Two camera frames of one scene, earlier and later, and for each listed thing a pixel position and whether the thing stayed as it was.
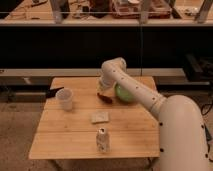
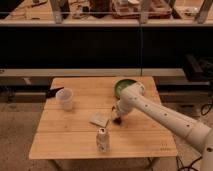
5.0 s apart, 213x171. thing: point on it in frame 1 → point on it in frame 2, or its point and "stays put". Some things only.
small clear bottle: [102, 140] stays put
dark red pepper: [105, 98] → [117, 121]
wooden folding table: [77, 123] stays put
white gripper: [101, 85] → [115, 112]
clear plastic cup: [65, 97] stays put
